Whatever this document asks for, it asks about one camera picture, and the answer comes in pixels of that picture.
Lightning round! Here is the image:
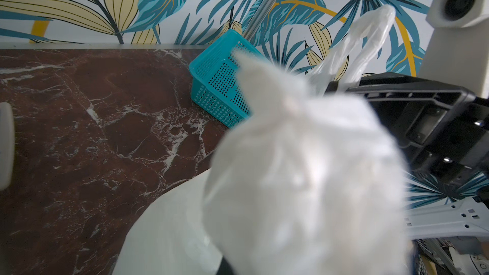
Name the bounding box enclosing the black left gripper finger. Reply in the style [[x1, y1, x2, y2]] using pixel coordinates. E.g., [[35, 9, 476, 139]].
[[216, 257, 234, 275]]

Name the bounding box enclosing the teal plastic basket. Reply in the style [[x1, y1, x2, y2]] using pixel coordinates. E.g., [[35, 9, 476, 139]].
[[189, 29, 264, 128]]

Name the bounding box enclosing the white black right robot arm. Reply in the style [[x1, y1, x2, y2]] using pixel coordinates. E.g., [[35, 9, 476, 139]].
[[349, 73, 488, 239]]

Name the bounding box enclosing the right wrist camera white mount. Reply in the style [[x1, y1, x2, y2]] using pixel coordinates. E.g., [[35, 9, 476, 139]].
[[418, 0, 488, 99]]

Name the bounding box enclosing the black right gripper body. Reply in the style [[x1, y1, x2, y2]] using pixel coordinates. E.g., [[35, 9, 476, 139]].
[[347, 73, 488, 186]]

